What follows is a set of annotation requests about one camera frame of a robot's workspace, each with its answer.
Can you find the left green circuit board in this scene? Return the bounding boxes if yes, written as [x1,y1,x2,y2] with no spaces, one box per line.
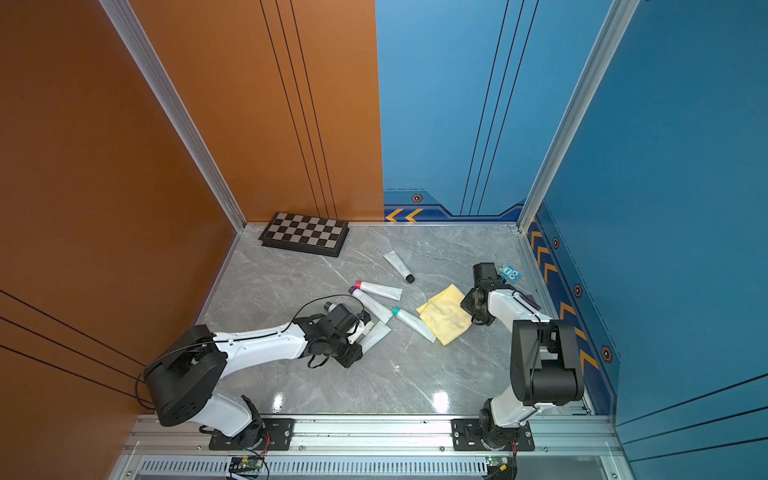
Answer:
[228,455,270,479]

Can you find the purple cube box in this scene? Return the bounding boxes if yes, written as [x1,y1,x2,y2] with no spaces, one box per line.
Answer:
[523,294,541,309]

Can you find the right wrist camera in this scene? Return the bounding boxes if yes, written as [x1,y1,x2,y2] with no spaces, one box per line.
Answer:
[473,262,501,291]

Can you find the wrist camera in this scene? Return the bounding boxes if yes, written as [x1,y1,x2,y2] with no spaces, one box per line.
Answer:
[324,302,368,333]
[473,262,501,291]

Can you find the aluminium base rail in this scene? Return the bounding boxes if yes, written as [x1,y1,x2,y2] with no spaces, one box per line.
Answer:
[110,414,633,479]

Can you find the white toothpaste tube purple cap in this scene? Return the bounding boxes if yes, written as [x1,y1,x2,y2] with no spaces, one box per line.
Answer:
[355,321,391,354]

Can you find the white toothpaste tube flat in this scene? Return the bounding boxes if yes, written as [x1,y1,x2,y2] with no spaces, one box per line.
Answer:
[350,321,375,342]

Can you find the right green circuit board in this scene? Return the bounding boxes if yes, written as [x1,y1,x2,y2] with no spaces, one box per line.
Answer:
[483,457,518,480]

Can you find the white tube pink cap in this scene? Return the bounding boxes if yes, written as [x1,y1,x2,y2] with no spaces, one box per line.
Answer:
[355,281,403,301]

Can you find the white tube black cap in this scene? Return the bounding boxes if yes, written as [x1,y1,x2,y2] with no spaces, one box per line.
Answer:
[383,251,415,284]

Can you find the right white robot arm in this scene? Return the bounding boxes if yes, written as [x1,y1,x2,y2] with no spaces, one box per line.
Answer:
[461,287,585,450]

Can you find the teal small toy card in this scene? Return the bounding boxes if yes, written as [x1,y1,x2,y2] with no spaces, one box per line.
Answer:
[499,265,520,283]

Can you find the white tube green cap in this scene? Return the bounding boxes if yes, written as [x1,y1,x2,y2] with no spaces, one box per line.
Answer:
[392,307,436,343]

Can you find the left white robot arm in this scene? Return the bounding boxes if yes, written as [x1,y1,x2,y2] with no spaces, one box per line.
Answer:
[139,305,371,450]

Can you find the yellow cleaning cloth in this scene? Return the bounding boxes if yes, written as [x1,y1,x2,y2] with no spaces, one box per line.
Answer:
[417,284,472,346]

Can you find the folding chessboard box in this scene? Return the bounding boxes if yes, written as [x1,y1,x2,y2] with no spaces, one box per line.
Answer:
[259,212,349,258]

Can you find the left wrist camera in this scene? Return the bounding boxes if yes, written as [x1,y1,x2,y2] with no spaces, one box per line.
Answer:
[324,302,368,333]

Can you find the green circuit board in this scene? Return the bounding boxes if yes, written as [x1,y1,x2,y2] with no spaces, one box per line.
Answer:
[483,457,518,480]
[228,455,270,479]

